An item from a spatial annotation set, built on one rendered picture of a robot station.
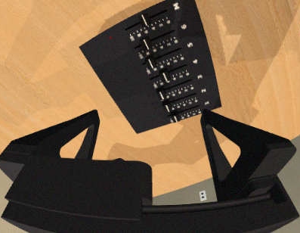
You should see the black lighting desk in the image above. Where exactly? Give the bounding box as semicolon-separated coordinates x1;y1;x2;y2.
79;0;221;134

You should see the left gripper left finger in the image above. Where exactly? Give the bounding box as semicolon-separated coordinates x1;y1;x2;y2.
5;110;100;159

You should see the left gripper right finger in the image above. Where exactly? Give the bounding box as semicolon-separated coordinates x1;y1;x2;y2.
200;109;296;201

